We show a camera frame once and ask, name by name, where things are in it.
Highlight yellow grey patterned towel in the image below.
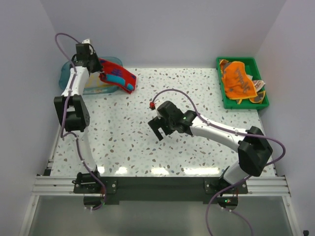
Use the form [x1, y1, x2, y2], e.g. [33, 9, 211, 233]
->
[85, 73, 118, 91]

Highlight red patterned towel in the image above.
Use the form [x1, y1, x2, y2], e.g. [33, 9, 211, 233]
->
[99, 58, 137, 94]

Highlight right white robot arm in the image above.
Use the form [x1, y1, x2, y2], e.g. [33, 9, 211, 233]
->
[148, 100, 273, 193]

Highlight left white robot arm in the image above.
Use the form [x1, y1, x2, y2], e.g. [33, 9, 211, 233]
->
[54, 39, 103, 194]

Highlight teal transparent plastic bin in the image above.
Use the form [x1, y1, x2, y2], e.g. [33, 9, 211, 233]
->
[59, 62, 119, 94]

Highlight orange patterned towel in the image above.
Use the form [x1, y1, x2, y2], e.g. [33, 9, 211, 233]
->
[219, 59, 257, 100]

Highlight grey yellow-edged towel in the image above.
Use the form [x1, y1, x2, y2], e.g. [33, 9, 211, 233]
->
[236, 79, 266, 104]

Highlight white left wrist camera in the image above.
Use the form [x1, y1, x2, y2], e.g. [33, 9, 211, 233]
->
[82, 38, 92, 44]

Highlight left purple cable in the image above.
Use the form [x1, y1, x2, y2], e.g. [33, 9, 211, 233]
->
[54, 33, 108, 212]

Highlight black metal base rail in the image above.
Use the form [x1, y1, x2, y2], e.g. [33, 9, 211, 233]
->
[83, 177, 248, 207]

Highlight aluminium frame rail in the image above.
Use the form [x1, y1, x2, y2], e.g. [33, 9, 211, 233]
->
[32, 174, 290, 197]

